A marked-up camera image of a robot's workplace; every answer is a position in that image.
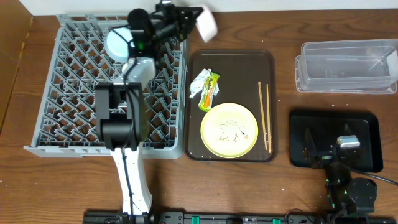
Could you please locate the pink bowl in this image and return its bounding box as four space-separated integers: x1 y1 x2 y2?
196 4 218 43

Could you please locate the light blue bowl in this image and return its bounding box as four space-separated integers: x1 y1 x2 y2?
104 27 135 63

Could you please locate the patterned wooden chopstick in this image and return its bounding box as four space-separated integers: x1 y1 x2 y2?
257 81 268 151

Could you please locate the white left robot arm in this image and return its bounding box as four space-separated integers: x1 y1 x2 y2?
95 1 204 223

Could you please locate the black plastic tray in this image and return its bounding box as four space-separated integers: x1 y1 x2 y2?
289 108 384 173

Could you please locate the plain wooden chopstick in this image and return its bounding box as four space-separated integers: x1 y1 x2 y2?
266 84 272 154

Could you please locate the clear plastic container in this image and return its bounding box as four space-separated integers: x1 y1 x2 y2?
295 39 397 95

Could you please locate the crumpled white wrapper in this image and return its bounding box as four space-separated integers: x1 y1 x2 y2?
189 69 215 98

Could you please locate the dark brown serving tray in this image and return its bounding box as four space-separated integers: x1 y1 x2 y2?
186 50 278 162

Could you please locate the yellow plate with crumbs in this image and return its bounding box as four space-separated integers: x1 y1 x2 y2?
200 103 259 159

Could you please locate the green orange snack wrapper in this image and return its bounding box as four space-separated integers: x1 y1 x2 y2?
198 72 220 112

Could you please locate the grey plastic dish rack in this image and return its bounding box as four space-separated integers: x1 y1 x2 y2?
26 14 188 159

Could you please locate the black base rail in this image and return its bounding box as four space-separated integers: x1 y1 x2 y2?
82 211 397 224

